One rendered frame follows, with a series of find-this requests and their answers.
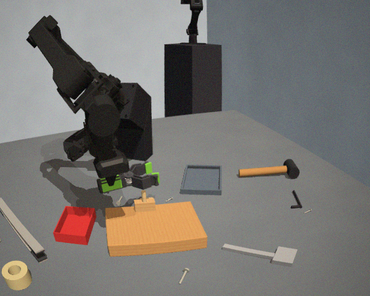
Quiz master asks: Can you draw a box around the red shallow tray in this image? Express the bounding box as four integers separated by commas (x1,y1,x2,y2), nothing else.
53,206,96,245

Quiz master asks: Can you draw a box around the mallet with wooden handle and black head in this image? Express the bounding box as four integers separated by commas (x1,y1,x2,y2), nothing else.
239,159,300,179

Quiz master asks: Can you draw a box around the light wooden board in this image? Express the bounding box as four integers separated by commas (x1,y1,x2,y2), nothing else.
105,202,207,257

